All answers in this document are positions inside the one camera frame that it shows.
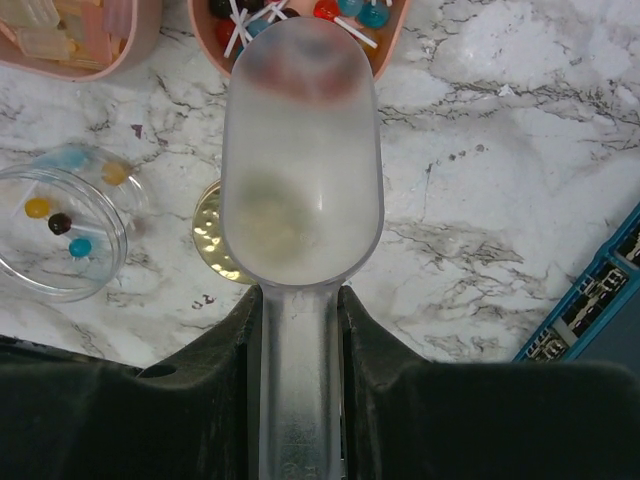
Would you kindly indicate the clear glass jar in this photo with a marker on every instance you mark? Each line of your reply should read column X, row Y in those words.
column 68, row 220

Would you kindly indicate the clear plastic scoop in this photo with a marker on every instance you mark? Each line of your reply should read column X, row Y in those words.
column 302, row 209

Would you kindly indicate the blue network switch box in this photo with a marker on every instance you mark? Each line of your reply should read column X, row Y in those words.
column 598, row 295

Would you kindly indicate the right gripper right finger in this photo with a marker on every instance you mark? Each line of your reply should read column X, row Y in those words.
column 411, row 418

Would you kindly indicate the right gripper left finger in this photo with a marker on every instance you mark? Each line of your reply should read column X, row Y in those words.
column 70, row 416

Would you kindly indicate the gold jar lid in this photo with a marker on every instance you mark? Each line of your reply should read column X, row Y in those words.
column 207, row 237

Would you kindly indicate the pink tray of lollipops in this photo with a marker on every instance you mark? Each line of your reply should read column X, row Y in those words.
column 213, row 33

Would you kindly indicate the pink tray of gummy candies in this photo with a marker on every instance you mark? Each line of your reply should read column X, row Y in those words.
column 78, row 41

